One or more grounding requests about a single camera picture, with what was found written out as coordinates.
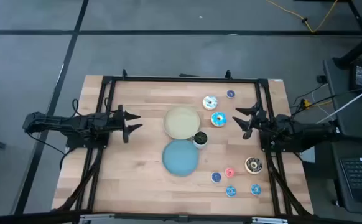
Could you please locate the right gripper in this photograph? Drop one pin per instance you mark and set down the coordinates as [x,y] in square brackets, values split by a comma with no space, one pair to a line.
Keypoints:
[258,123]

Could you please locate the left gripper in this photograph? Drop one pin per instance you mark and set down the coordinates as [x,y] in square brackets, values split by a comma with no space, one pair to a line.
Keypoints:
[115,121]

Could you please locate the small dark blue donut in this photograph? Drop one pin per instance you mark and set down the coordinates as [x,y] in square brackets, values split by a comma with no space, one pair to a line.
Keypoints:
[228,94]
[213,177]

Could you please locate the large blue frosted donut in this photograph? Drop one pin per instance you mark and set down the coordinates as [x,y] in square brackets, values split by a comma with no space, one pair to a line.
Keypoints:
[214,122]

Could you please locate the large chocolate donut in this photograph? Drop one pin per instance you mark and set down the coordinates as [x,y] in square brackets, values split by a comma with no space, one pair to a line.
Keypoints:
[248,165]

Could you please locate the small pink donut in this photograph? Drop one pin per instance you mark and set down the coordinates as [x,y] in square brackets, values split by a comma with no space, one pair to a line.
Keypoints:
[227,172]

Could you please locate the small light blue donut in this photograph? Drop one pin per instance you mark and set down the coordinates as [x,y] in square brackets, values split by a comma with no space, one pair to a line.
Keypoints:
[252,189]
[228,191]

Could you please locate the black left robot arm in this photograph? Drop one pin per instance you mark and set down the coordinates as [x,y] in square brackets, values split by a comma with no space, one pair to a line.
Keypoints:
[59,124]

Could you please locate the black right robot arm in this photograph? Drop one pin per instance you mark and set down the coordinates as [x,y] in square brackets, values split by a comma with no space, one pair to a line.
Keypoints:
[305,129]

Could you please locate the large white sprinkled donut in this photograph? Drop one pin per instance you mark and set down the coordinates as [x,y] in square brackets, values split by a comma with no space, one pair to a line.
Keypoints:
[206,103]

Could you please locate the succulent in white pot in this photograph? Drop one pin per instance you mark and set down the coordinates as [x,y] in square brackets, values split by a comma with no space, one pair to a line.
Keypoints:
[200,138]

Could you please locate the beige round plate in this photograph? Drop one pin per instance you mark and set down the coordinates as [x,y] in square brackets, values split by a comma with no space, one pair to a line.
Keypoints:
[181,123]

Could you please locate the teal round plate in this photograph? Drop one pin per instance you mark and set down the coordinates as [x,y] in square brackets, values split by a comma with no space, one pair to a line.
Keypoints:
[180,158]

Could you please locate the yellow plug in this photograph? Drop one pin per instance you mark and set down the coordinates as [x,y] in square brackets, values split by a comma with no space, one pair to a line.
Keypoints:
[307,103]

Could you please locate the black power plug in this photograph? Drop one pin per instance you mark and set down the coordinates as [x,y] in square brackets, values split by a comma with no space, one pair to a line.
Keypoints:
[321,79]

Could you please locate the black side desk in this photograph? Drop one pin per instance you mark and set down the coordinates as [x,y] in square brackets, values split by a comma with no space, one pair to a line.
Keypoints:
[349,124]

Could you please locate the black laptop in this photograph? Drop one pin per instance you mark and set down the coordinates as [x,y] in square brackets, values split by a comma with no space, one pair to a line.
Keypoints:
[361,174]

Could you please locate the black stand leg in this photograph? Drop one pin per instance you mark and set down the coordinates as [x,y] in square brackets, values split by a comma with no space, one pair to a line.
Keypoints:
[358,48]

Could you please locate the black aluminium table frame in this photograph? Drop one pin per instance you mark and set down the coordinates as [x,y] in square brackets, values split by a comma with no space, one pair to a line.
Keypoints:
[184,79]

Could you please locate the silver metal bracket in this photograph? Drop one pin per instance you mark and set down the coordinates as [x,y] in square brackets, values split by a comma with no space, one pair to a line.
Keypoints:
[269,220]
[94,218]

